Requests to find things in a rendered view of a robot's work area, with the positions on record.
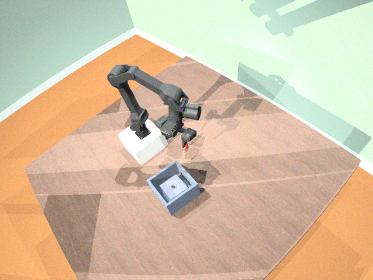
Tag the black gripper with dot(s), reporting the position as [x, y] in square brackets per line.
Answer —
[187, 134]

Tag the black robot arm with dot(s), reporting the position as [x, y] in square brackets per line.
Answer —
[170, 94]

